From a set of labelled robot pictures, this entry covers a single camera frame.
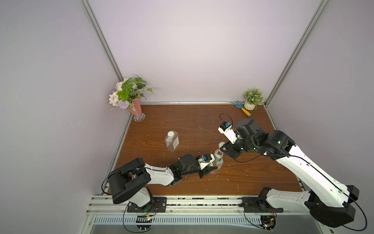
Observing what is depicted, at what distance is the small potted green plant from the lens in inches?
42.8

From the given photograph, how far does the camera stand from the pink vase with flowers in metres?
0.87

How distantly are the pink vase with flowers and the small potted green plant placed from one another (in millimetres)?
742
